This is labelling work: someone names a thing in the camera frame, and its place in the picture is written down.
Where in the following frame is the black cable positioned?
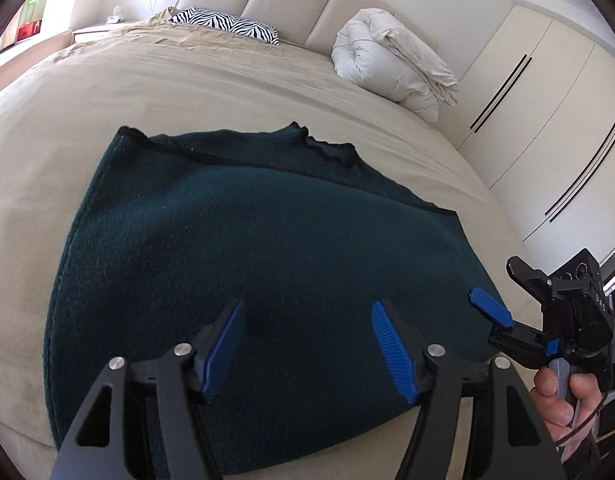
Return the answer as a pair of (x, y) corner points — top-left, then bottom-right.
(552, 390), (611, 450)

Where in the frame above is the green lamp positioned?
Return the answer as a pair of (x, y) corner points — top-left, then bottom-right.
(24, 0), (52, 22)

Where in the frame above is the zebra print pillow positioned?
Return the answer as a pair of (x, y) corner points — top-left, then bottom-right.
(170, 7), (280, 46)

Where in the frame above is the person's right hand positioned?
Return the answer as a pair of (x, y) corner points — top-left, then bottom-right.
(530, 365), (602, 455)

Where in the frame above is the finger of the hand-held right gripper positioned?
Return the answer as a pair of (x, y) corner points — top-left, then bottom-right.
(469, 287), (548, 368)
(507, 256), (555, 306)

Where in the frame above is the red box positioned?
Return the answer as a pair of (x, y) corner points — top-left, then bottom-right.
(16, 19), (43, 42)

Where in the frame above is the white nightstand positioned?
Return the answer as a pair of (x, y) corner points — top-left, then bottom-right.
(72, 21), (124, 44)

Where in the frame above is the beige pillow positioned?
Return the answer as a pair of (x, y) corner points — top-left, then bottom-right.
(135, 6), (181, 27)

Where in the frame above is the white wardrobe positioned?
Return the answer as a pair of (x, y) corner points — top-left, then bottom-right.
(437, 0), (615, 263)

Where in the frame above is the folded white duvet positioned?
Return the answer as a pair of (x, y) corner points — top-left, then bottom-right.
(331, 8), (459, 124)

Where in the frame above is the beige padded headboard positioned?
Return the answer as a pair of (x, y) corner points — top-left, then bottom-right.
(175, 0), (441, 58)

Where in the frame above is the dark green sweater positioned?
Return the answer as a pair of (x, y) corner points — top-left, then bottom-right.
(44, 122), (514, 478)

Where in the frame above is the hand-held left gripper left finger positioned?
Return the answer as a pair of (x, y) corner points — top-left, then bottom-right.
(50, 298), (248, 480)

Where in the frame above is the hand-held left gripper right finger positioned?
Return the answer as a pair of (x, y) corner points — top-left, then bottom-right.
(371, 299), (565, 480)

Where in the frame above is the white wall shelf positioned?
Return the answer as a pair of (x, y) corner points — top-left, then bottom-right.
(0, 0), (56, 61)

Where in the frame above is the bed with beige sheet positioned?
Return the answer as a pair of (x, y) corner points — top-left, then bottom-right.
(0, 15), (553, 480)

